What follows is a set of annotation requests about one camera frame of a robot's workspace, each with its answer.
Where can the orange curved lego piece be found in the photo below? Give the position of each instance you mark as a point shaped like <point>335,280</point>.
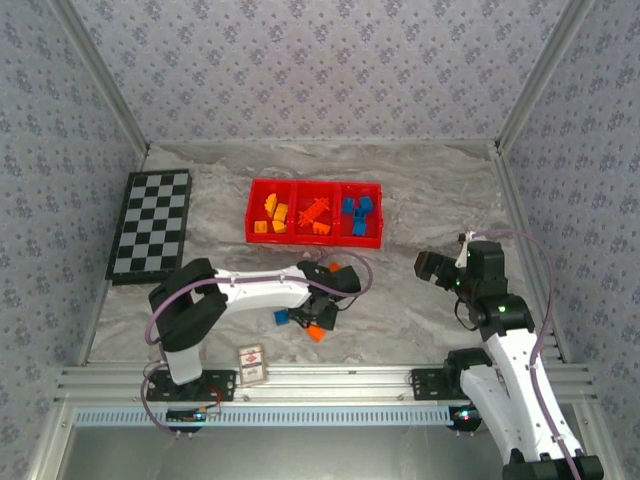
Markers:
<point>315,335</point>

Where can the yellow long lego brick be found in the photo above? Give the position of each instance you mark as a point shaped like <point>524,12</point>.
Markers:
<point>279,227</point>

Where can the blue lego brick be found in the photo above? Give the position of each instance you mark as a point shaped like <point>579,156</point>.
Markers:
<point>359,229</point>
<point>281,317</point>
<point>348,205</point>
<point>366,203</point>
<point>359,215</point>

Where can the orange spiked rod piece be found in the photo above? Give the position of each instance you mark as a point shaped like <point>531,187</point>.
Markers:
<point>313,210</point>

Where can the yellow square lego brick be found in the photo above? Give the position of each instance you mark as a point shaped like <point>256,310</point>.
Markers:
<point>260,227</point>

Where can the yellow arch lego piece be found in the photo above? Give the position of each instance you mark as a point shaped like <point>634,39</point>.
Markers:
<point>281,212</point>

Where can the yellow half-round lego piece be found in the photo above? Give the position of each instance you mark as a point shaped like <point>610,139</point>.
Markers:
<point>270,204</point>

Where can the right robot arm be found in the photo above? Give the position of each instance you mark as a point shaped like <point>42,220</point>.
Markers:
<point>515,360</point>

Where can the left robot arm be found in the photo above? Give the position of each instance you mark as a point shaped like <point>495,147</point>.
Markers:
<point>260,292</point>

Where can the small orange lego brick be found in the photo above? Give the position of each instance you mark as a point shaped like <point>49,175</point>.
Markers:
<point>334,267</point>

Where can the red plastic bin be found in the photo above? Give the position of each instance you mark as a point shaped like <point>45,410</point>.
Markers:
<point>375,225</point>
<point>257,200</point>
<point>305,192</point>

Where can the playing card box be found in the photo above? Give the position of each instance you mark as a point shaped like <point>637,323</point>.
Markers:
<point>252,365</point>

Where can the grey metal sheet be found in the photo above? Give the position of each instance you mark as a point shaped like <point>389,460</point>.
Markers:
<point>320,455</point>

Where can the right circuit board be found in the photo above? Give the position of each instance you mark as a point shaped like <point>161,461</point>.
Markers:
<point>464,415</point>

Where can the circuit board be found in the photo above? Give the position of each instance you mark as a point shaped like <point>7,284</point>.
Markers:
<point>192,415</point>
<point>464,415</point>

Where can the left circuit board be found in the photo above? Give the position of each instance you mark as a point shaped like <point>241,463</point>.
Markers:
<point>192,415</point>

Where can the black and grey chessboard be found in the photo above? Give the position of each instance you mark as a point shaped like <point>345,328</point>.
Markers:
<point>150,220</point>

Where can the aluminium front rail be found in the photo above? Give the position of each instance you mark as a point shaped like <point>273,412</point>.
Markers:
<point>325,381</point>

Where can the aluminium side rail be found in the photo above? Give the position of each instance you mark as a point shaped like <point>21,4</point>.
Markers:
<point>512,200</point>

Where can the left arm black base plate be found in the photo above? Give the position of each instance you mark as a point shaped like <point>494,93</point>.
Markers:
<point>220,382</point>

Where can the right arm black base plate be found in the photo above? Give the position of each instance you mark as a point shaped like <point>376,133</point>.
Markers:
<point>427,382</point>

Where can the aluminium corner post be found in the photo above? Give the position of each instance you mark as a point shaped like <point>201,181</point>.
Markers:
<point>104,75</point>
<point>540,75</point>

